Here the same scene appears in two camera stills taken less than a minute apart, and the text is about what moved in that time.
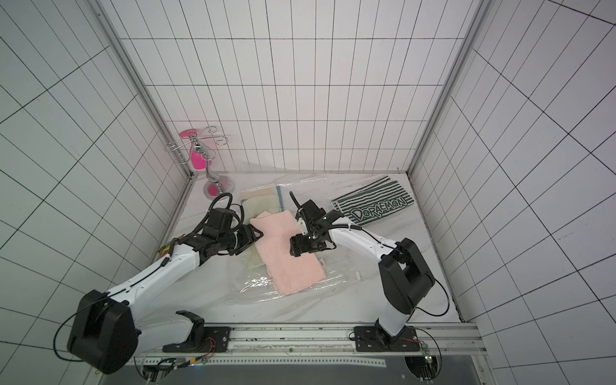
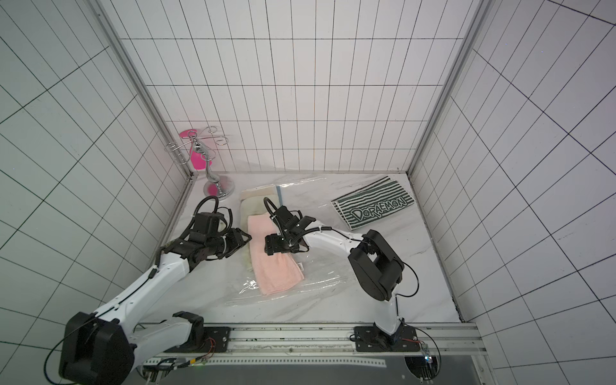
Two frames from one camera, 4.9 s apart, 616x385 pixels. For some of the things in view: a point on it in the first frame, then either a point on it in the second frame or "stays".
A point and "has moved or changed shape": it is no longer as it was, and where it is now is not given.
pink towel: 286,273 has moved or changed shape
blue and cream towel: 272,189 stays
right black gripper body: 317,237 to 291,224
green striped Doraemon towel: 372,200 stays
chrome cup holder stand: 216,184 stays
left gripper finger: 257,233 to 235,240
